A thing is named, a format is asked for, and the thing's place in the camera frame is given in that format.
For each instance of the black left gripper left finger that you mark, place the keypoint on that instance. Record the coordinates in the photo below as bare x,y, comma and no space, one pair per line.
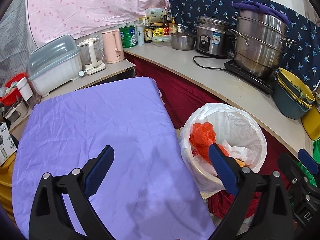
49,218

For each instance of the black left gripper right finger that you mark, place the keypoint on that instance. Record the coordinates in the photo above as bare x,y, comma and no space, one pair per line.
273,218

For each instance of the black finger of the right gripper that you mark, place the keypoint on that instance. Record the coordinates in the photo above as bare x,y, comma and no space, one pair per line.
308,161

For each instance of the orange foam net sleeve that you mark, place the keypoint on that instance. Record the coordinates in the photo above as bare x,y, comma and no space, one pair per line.
241,163

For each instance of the white plastic bag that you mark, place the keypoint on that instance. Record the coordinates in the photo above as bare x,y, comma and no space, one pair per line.
236,152

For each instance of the red plastic bag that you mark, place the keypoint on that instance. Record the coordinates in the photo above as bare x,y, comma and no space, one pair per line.
201,137

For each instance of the white trash bag bin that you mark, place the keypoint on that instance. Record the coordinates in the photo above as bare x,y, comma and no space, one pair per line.
235,126

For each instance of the yellow enamel pot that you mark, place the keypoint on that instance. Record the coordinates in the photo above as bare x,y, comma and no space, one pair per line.
311,120

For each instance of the teal yellow bowl stack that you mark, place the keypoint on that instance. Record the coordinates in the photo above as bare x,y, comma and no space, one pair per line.
291,95

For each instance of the cardboard box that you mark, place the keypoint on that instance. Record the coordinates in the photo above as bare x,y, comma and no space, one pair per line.
7,146

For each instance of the black induction cooker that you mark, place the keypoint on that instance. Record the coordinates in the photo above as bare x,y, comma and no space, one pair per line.
264,85

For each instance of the navy patterned cloth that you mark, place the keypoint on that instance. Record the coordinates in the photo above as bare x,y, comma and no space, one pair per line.
301,59

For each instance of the red plastic basin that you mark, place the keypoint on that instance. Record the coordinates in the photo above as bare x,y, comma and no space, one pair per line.
14,94

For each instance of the white cup container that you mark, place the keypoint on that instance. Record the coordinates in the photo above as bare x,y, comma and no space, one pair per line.
24,89

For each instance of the large steel steamer pot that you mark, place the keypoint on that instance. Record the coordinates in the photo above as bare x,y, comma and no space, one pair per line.
259,42

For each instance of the dark red counter curtain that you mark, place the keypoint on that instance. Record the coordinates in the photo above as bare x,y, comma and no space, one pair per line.
181,98

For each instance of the white dish rack with lid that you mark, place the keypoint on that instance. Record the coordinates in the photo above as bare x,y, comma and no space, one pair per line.
54,64

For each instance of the steel rice cooker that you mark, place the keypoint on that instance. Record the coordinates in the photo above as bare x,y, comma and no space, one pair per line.
213,37

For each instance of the white electric glass kettle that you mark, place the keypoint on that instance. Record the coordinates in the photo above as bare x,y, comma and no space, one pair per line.
91,56

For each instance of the purple cloth on pot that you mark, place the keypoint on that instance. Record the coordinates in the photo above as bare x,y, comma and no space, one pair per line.
261,9

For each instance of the pink electric kettle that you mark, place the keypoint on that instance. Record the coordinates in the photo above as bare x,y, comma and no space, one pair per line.
113,48

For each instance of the small steel pot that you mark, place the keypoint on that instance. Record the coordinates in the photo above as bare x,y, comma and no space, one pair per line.
183,41

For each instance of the green tin can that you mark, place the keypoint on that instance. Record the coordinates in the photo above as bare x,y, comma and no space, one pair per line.
128,36

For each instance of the white thermos bottle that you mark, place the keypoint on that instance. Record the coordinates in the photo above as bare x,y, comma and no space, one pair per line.
140,31

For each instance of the pink floral curtain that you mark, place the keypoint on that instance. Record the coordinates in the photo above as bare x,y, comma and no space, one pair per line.
50,19

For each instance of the dark soy sauce bottle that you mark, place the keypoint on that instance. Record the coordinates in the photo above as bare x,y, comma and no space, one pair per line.
147,31

